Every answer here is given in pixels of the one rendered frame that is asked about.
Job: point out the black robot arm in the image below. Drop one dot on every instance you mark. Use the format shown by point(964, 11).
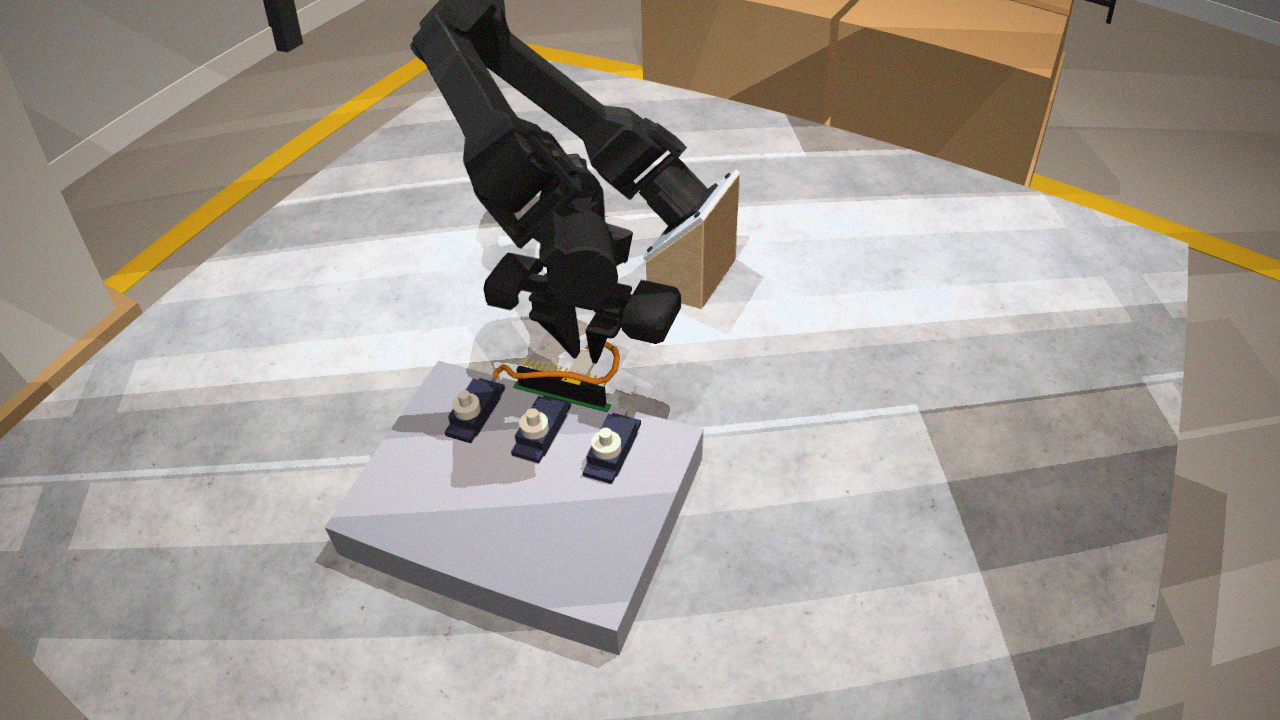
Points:
point(509, 160)

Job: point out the black pin header strip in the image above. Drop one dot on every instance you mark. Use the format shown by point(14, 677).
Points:
point(567, 389)

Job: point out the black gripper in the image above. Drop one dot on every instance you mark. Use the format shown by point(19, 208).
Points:
point(646, 315)

